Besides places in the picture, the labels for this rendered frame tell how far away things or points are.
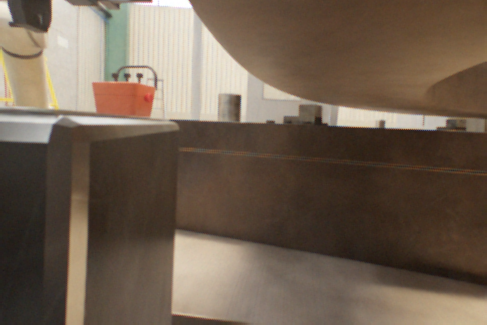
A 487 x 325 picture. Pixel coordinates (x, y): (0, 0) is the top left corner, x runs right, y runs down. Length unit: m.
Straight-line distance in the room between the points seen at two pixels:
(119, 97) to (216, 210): 0.54
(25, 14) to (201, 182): 0.61
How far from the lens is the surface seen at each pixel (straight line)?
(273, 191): 0.86
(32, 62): 1.29
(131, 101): 1.09
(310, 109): 1.90
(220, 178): 0.90
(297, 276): 0.77
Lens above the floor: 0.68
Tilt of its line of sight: 2 degrees down
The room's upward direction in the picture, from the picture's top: 3 degrees clockwise
